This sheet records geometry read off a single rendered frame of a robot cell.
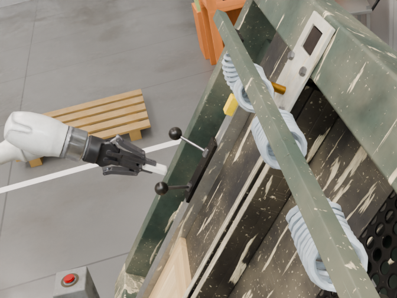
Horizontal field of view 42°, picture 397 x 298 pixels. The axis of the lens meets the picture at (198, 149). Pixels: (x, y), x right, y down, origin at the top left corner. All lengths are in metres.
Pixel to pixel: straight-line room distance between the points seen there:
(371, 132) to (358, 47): 0.16
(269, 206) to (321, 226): 0.61
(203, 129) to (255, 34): 0.34
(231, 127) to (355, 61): 0.63
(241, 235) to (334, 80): 0.41
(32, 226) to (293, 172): 3.56
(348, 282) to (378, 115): 0.35
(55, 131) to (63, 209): 2.65
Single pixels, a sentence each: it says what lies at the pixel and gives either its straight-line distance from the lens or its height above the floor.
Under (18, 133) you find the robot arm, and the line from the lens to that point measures 1.41.
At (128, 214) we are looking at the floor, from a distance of 3.74.
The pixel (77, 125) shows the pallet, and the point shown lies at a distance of 4.87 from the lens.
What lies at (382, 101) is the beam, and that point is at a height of 1.90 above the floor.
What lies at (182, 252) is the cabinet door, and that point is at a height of 1.23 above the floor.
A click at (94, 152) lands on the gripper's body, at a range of 1.43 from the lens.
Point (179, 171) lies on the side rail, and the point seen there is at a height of 1.29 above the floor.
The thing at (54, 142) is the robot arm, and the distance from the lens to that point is 1.41.
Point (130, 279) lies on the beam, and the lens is 1.97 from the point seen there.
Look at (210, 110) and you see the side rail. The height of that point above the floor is 1.49.
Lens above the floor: 2.25
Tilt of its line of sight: 32 degrees down
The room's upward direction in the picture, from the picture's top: 12 degrees counter-clockwise
